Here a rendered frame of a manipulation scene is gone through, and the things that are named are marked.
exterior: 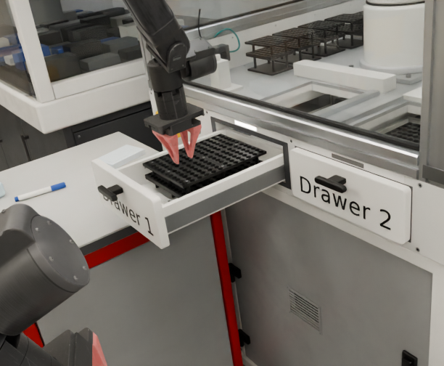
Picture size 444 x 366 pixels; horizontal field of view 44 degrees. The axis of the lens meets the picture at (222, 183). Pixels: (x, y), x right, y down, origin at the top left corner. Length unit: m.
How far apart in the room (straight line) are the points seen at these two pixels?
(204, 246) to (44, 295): 1.13
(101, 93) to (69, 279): 1.63
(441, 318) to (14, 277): 0.86
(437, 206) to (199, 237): 0.70
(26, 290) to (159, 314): 1.14
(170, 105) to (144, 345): 0.73
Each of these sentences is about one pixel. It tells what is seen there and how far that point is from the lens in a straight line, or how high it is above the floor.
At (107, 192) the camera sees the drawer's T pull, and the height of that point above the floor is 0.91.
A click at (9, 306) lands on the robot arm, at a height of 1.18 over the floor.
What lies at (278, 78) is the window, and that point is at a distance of 1.16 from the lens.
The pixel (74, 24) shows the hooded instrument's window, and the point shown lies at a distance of 1.92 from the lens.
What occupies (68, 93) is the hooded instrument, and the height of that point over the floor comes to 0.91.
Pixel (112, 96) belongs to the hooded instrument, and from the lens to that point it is 1.98.
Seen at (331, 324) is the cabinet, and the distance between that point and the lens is 1.36.
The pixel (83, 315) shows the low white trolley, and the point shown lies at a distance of 1.38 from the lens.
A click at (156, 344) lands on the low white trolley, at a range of 1.54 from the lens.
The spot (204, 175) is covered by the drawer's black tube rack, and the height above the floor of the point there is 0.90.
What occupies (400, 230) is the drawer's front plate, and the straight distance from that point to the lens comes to 1.01.
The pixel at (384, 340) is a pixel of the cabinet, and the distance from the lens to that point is 1.25.
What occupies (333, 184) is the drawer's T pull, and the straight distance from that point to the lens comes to 1.03.
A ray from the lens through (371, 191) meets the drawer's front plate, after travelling 1.02.
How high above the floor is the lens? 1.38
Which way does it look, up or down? 26 degrees down
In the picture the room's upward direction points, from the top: 8 degrees counter-clockwise
